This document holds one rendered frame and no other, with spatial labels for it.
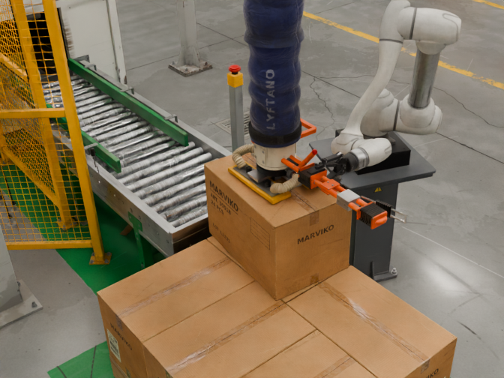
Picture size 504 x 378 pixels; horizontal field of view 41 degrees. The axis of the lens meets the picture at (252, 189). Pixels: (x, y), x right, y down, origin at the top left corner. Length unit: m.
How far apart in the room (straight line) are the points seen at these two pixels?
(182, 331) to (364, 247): 1.31
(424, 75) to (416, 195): 1.66
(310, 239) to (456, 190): 2.06
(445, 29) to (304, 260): 1.12
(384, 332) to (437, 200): 1.93
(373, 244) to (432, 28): 1.36
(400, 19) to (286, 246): 1.05
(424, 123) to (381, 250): 0.84
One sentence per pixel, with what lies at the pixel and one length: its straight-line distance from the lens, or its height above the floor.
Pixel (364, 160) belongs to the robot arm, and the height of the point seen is 1.10.
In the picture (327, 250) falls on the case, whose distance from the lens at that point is 2.94.
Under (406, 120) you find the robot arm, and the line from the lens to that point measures 3.32.
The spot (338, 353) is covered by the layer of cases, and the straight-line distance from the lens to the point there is 2.73.
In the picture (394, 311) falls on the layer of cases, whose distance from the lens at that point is 2.92.
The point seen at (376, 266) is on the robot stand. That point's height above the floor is 0.08.
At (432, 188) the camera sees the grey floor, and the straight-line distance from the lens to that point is 4.72.
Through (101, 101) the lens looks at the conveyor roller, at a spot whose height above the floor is 0.55.
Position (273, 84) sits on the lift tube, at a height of 1.45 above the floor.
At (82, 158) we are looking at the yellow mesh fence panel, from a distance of 3.73.
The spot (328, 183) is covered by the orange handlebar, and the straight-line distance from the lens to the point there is 2.66.
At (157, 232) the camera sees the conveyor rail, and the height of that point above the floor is 0.53.
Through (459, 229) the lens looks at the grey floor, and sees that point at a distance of 4.37.
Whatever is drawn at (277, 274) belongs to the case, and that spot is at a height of 0.69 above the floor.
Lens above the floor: 2.54
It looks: 33 degrees down
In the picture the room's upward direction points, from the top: 2 degrees counter-clockwise
